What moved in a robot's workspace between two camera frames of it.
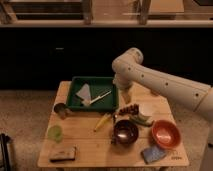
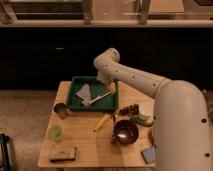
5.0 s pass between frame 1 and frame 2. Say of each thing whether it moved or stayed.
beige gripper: moved
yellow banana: stayed
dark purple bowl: stayed
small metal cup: stayed
